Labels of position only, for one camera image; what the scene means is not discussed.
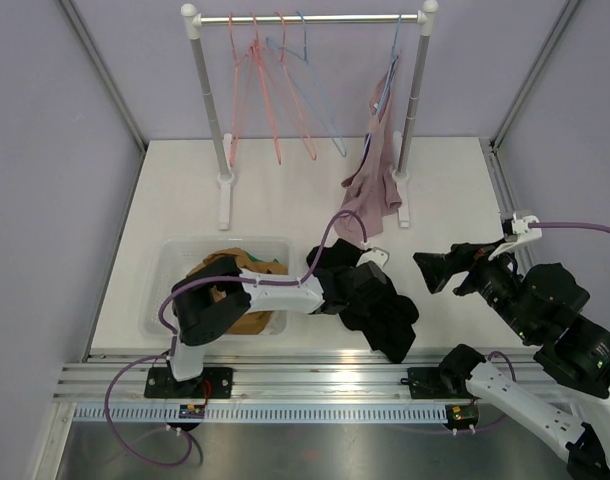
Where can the green tank top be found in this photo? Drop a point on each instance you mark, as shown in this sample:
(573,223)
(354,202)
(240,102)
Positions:
(257,260)

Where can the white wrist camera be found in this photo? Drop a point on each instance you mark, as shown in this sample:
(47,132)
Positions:
(373,254)
(519,230)

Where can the black tank top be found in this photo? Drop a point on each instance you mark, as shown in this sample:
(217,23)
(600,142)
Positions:
(387,325)

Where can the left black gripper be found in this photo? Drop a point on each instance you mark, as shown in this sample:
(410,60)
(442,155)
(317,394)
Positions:
(363,305)

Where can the pink tank top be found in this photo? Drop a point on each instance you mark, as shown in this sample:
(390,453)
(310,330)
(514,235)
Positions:
(371,191)

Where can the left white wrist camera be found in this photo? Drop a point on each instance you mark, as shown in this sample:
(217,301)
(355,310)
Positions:
(373,254)

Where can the white plastic basket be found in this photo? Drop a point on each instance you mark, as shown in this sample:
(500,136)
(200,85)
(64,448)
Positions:
(178,256)

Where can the white tank top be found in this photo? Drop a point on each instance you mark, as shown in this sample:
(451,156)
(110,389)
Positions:
(276,324)

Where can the blue hanger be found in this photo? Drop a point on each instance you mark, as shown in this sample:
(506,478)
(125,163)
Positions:
(310,88)
(390,75)

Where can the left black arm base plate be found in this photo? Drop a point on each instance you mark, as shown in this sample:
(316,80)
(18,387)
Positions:
(216,382)

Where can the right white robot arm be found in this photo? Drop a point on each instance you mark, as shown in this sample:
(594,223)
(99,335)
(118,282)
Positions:
(543,308)

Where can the pink wire hanger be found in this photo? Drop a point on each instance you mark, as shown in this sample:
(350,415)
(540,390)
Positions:
(243,66)

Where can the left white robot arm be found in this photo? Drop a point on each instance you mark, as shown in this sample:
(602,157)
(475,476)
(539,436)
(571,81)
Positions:
(202,308)

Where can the white metal clothes rack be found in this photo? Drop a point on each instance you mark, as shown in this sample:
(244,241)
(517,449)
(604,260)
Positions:
(222,142)

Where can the white slotted cable duct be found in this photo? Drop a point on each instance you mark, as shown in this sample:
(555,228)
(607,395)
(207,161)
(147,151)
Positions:
(265,413)

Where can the brown tank top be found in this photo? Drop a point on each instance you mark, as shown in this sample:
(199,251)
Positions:
(251,323)

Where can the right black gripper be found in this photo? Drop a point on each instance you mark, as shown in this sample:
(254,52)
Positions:
(437,267)

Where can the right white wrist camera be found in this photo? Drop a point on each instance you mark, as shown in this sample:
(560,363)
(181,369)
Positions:
(519,230)

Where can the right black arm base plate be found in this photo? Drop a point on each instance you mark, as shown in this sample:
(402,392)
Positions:
(425,383)

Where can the aluminium mounting rail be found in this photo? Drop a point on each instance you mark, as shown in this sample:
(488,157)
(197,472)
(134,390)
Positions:
(316,377)

